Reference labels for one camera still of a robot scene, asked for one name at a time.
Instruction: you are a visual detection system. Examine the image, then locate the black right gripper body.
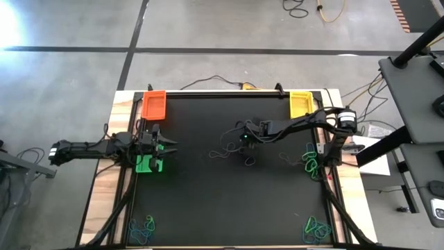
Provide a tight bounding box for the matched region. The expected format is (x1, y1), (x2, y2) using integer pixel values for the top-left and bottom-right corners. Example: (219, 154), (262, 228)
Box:
(251, 120), (268, 143)

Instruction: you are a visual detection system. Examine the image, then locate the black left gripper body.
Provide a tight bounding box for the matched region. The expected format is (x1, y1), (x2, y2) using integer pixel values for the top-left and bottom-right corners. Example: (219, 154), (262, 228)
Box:
(137, 130), (161, 164)

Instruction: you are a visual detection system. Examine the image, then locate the blue rubber band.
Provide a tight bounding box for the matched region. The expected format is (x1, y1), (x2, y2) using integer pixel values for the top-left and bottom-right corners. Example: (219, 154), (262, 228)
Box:
(300, 228), (322, 245)
(128, 219), (148, 247)
(137, 222), (154, 244)

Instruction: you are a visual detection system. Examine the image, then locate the green plastic basket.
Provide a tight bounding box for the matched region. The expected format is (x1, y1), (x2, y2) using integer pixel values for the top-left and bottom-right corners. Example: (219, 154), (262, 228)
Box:
(134, 144), (164, 174)

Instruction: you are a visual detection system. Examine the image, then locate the orange plastic basket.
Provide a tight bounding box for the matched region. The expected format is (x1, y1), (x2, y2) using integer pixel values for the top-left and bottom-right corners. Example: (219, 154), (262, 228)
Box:
(140, 90), (167, 122)

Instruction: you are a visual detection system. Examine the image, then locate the yellow plastic basket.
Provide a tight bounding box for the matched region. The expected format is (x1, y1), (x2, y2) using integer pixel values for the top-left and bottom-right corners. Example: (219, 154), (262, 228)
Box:
(289, 90), (315, 119)

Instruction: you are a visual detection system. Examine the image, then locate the black side clamp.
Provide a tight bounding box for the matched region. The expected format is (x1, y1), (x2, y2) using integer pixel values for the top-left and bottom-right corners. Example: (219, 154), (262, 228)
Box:
(341, 142), (366, 156)

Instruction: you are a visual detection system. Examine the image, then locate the clear plastic bag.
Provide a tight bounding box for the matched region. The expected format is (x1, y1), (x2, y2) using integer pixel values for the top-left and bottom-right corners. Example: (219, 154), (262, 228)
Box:
(366, 123), (393, 140)

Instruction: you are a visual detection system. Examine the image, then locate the white paper sheet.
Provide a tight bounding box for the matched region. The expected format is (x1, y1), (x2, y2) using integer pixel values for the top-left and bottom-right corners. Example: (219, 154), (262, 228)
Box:
(352, 135), (392, 176)

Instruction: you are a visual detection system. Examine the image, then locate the black desk crossbar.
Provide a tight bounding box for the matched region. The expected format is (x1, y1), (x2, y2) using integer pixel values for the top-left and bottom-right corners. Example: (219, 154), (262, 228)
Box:
(355, 125), (412, 168)

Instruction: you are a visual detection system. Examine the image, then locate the grey metal stand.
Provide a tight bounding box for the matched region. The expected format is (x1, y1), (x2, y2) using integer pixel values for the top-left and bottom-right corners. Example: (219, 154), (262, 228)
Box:
(0, 149), (57, 250)

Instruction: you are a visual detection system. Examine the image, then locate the grey desk top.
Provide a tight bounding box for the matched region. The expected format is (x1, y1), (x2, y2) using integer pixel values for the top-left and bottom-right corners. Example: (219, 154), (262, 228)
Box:
(400, 141), (444, 229)
(377, 51), (444, 145)

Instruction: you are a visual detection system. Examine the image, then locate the black desk leg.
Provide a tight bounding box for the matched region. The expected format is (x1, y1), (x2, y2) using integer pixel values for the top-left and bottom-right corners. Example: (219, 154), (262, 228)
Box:
(395, 160), (420, 215)

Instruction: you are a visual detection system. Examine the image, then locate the black computer mouse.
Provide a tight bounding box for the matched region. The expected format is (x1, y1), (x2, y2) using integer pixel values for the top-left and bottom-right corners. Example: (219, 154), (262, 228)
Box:
(432, 94), (444, 118)
(428, 179), (444, 198)

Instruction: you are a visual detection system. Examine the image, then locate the black pole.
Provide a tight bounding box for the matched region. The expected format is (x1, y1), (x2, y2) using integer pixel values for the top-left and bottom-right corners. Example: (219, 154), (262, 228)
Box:
(393, 15), (444, 69)

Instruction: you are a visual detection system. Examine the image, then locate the black desk device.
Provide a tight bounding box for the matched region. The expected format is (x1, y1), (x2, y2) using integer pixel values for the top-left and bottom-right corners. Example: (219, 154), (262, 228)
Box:
(429, 55), (444, 79)

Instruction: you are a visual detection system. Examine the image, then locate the smartphone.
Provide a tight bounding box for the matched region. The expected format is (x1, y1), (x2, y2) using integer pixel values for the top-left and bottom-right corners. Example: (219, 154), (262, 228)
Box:
(430, 197), (444, 220)

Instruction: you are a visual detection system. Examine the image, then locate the black floor mat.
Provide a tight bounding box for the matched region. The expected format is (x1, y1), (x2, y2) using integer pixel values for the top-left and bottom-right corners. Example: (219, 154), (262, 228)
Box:
(397, 0), (442, 33)

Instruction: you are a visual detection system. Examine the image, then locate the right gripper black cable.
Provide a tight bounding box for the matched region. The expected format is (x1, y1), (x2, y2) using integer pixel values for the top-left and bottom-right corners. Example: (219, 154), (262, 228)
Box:
(221, 119), (250, 144)

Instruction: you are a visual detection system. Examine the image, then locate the black table frame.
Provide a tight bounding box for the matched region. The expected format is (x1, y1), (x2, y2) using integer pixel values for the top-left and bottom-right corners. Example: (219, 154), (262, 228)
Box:
(74, 89), (381, 250)

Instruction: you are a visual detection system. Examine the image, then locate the yellow floor cable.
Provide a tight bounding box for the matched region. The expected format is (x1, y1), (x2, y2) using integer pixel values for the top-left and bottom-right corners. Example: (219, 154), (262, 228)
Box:
(341, 76), (386, 108)
(316, 0), (347, 24)

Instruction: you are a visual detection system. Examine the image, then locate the coiled black floor cable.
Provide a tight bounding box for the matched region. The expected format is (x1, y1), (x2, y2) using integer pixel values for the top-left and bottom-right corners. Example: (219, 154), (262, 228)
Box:
(282, 0), (309, 19)

